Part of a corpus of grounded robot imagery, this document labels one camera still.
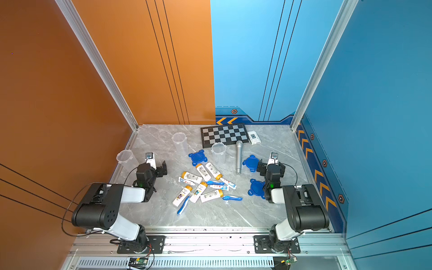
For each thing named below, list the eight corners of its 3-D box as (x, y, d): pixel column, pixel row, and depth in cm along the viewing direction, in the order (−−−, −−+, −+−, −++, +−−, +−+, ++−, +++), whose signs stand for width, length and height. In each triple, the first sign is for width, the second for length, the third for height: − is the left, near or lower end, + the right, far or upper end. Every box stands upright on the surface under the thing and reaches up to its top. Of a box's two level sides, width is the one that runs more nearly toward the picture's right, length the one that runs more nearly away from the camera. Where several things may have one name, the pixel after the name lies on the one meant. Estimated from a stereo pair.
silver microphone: (235, 173, 98) (235, 171, 96) (235, 142, 112) (236, 140, 110) (242, 173, 97) (242, 171, 95) (241, 143, 112) (242, 140, 110)
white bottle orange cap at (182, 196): (172, 203, 87) (171, 202, 85) (187, 185, 93) (187, 184, 91) (177, 207, 85) (176, 206, 84) (192, 189, 92) (192, 187, 90)
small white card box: (251, 145, 112) (252, 142, 110) (247, 133, 119) (247, 131, 117) (260, 143, 113) (260, 141, 111) (255, 132, 119) (255, 129, 117)
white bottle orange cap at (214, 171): (217, 180, 95) (217, 179, 93) (204, 167, 101) (204, 165, 99) (222, 176, 96) (222, 174, 95) (209, 163, 102) (208, 161, 100)
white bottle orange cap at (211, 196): (201, 203, 87) (201, 201, 85) (200, 195, 89) (199, 194, 88) (223, 197, 89) (223, 195, 87) (221, 189, 91) (221, 188, 90)
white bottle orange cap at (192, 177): (181, 177, 96) (181, 175, 94) (184, 172, 98) (183, 170, 96) (200, 184, 93) (200, 182, 92) (202, 179, 95) (202, 177, 94)
